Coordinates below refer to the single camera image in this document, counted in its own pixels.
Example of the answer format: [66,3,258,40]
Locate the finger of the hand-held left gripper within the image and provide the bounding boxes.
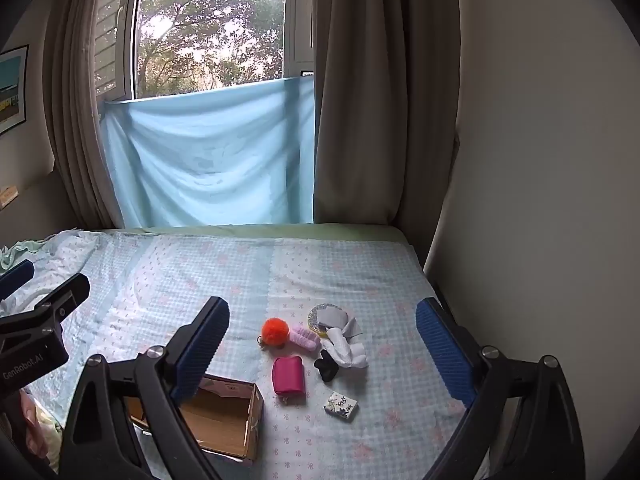
[0,272,91,343]
[0,259,36,301]

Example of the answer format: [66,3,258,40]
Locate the pink cloth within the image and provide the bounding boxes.
[19,390,62,463]

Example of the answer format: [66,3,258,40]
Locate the white socks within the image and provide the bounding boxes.
[320,327,369,369]

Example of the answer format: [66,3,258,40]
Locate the light blue hanging cloth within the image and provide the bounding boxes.
[100,76,317,229]

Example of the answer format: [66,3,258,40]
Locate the beige curtain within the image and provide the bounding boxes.
[312,0,462,227]
[42,0,147,228]

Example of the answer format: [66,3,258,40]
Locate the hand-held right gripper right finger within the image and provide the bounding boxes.
[416,297,586,480]

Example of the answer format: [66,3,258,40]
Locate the wall poster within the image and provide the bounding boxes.
[0,45,30,136]

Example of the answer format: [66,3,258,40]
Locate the small floral box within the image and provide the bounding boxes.
[323,391,360,422]

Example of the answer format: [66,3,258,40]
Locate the window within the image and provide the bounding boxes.
[95,0,317,106]

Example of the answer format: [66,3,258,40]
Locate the printed checked blanket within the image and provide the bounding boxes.
[0,230,483,480]

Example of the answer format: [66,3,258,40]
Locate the black hair clip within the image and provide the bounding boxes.
[314,350,339,382]

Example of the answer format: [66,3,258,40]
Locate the mint green cloth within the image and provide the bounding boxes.
[0,239,53,272]

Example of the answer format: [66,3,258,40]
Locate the pink pouch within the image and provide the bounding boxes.
[272,356,307,404]

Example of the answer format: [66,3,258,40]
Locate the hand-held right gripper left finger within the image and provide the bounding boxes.
[59,296,231,480]

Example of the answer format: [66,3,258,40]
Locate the cardboard box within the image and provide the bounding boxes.
[122,374,265,463]

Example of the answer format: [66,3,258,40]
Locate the orange pompom keychain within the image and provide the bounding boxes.
[258,318,290,350]

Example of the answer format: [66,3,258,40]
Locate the round glitter sponge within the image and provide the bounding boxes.
[307,304,351,339]

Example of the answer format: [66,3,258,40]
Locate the grey cloth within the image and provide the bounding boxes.
[320,310,364,341]

